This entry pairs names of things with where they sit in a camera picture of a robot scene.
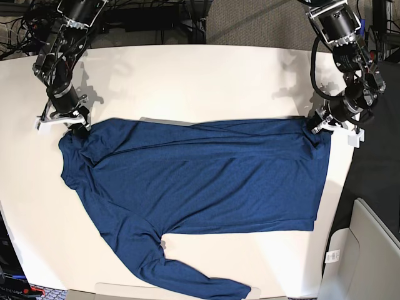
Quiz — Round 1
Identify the beige plastic bin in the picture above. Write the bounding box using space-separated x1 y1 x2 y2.
317 198 399 299

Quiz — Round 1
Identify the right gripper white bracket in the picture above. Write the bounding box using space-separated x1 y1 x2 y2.
38 104 91 138

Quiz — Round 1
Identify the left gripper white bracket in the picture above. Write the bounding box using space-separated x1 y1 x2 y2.
307 104 364 138

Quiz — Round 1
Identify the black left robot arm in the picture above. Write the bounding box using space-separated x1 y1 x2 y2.
301 1 386 134

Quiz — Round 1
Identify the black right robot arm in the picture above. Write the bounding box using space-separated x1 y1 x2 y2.
32 1 108 138

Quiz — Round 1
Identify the blue long-sleeve shirt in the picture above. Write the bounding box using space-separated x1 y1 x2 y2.
59 117 331 299

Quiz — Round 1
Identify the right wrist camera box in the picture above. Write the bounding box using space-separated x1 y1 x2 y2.
34 117 52 134

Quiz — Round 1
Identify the black box with label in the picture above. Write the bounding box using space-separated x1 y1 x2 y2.
1 217 29 299

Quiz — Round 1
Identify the black cloth side cover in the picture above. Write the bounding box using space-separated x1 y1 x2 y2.
331 61 399 238

